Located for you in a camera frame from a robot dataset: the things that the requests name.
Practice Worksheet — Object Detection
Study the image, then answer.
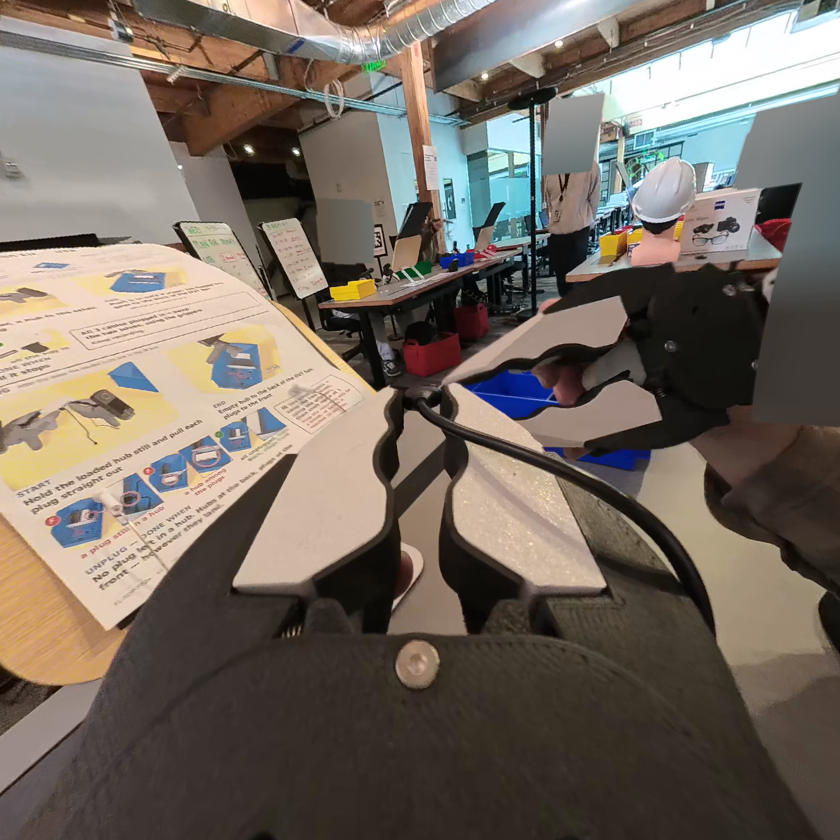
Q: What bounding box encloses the person's right forearm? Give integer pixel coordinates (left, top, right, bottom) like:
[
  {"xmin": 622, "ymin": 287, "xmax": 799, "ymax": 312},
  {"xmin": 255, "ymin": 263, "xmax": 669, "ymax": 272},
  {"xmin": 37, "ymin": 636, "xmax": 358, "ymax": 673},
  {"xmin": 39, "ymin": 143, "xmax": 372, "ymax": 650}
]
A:
[{"xmin": 704, "ymin": 423, "xmax": 840, "ymax": 592}]

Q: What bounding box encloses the white hard hat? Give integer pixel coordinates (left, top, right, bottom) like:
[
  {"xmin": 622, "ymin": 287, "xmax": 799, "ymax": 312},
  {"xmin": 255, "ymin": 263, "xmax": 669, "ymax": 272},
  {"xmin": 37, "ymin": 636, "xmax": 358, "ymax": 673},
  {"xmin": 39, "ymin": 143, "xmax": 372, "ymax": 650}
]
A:
[{"xmin": 630, "ymin": 158, "xmax": 697, "ymax": 224}]

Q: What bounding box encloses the black pole stand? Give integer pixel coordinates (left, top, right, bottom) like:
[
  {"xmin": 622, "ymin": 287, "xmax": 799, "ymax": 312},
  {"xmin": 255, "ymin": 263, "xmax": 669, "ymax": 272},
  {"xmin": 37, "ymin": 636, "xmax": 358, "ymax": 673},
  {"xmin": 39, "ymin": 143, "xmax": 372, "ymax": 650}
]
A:
[{"xmin": 510, "ymin": 87, "xmax": 559, "ymax": 322}]

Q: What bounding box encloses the white cardboard box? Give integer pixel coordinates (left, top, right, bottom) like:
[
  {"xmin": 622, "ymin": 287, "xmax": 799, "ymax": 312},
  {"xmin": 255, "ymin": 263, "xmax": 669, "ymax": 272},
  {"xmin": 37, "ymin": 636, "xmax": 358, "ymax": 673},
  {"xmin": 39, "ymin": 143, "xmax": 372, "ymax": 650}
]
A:
[{"xmin": 679, "ymin": 188, "xmax": 762, "ymax": 257}]

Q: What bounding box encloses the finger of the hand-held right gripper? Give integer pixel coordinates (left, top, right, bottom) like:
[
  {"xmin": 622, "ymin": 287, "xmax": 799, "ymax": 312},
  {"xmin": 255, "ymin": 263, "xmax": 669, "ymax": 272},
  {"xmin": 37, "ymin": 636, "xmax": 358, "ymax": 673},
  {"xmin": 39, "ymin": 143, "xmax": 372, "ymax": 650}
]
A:
[
  {"xmin": 444, "ymin": 296, "xmax": 631, "ymax": 385},
  {"xmin": 519, "ymin": 381, "xmax": 664, "ymax": 450}
]

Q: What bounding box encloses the printed instruction sheet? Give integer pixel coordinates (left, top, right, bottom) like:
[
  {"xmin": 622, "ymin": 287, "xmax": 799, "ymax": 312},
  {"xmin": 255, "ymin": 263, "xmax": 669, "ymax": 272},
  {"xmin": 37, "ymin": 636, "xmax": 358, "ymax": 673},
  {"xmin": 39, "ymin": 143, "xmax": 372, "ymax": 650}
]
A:
[{"xmin": 0, "ymin": 243, "xmax": 375, "ymax": 628}]

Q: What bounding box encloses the wooden work table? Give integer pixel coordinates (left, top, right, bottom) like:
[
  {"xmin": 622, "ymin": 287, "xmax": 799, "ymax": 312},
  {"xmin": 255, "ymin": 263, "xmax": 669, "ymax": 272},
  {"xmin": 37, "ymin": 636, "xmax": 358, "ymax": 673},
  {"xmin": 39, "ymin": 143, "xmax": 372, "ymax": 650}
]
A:
[
  {"xmin": 319, "ymin": 250, "xmax": 526, "ymax": 388},
  {"xmin": 565, "ymin": 250, "xmax": 782, "ymax": 283}
]

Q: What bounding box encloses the red plastic bin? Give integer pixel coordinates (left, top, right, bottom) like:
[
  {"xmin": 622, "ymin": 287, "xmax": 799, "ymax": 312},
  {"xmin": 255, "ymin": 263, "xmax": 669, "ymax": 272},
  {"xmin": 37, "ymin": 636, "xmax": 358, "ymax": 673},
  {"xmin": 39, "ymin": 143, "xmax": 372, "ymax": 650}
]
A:
[{"xmin": 403, "ymin": 331, "xmax": 463, "ymax": 378}]

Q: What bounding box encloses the person's right hand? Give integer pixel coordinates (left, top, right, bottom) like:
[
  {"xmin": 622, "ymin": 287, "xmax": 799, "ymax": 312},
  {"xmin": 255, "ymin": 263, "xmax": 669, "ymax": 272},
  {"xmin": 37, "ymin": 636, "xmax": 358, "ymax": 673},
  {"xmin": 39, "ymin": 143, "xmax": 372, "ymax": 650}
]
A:
[{"xmin": 692, "ymin": 407, "xmax": 802, "ymax": 487}]

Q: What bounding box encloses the white easel board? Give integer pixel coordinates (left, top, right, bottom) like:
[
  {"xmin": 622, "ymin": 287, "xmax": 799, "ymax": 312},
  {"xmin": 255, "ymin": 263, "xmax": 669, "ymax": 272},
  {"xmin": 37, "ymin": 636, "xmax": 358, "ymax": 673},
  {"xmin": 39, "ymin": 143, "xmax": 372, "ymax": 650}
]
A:
[
  {"xmin": 260, "ymin": 217, "xmax": 329, "ymax": 300},
  {"xmin": 175, "ymin": 221, "xmax": 270, "ymax": 300}
]

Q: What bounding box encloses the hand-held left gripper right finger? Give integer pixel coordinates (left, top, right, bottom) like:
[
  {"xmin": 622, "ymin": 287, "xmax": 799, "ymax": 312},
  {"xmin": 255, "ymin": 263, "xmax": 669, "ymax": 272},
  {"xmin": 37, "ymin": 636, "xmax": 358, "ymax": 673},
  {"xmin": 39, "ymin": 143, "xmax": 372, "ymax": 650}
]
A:
[{"xmin": 437, "ymin": 384, "xmax": 609, "ymax": 631}]

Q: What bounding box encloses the blue usb cable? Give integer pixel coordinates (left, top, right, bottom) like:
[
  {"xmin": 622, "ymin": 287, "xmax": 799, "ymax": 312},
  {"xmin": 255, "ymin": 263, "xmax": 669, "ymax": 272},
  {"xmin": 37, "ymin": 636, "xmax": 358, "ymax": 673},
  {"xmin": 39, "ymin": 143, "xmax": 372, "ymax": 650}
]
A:
[{"xmin": 407, "ymin": 394, "xmax": 719, "ymax": 631}]

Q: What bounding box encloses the wooden column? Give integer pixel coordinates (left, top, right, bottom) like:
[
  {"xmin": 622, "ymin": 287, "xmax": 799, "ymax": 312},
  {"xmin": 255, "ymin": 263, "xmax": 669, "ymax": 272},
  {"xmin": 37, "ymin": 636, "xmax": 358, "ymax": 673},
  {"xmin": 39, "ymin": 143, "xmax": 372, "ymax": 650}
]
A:
[{"xmin": 401, "ymin": 40, "xmax": 447, "ymax": 263}]

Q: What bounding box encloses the blue plastic bin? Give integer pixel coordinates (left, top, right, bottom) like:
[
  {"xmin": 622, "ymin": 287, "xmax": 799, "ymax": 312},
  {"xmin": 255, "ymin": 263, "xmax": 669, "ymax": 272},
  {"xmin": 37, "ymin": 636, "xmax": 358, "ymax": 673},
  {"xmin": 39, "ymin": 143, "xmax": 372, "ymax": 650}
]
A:
[{"xmin": 466, "ymin": 372, "xmax": 651, "ymax": 471}]

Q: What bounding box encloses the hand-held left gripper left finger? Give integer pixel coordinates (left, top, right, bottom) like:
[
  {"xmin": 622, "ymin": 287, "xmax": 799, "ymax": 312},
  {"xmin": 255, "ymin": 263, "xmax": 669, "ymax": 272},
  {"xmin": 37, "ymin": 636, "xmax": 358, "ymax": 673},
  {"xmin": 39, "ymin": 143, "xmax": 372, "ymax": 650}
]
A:
[{"xmin": 233, "ymin": 388, "xmax": 405, "ymax": 631}]

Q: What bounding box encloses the instruction sheet on stand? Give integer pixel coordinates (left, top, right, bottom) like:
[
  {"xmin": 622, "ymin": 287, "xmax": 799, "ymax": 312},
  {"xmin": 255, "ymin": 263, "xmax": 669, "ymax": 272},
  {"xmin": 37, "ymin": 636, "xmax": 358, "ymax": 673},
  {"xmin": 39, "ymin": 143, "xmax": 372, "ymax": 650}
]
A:
[{"xmin": 0, "ymin": 302, "xmax": 382, "ymax": 686}]

